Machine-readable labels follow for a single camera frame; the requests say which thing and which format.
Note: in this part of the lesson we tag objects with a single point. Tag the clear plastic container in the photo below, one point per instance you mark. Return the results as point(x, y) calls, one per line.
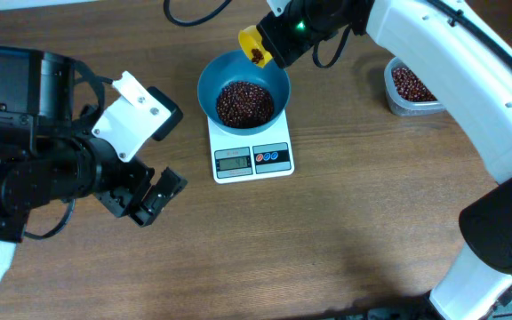
point(400, 106)

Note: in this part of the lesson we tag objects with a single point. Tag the yellow measuring scoop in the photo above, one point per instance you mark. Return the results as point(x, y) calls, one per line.
point(250, 38)

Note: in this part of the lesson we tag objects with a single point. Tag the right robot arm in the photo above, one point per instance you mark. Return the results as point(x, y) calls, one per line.
point(468, 68)

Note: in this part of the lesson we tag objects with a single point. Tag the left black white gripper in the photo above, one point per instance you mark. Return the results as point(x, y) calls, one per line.
point(132, 191)

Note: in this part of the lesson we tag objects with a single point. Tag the red beans in scoop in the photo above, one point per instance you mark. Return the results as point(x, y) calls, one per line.
point(257, 56)

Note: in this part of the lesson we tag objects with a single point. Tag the aluminium frame rail base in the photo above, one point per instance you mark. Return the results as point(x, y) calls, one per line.
point(402, 312)

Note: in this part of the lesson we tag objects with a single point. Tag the red beans in container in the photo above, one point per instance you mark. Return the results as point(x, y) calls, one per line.
point(409, 87)

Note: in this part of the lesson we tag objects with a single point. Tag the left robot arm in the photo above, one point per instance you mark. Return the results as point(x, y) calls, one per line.
point(67, 133)

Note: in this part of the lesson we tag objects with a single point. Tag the teal plastic bowl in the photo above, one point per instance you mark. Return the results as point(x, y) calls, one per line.
point(233, 67)

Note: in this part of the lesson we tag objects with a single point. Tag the white digital kitchen scale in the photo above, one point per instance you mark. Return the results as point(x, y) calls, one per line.
point(263, 155)

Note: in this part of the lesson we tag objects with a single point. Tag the red beans in bowl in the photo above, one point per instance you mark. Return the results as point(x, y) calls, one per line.
point(244, 105)

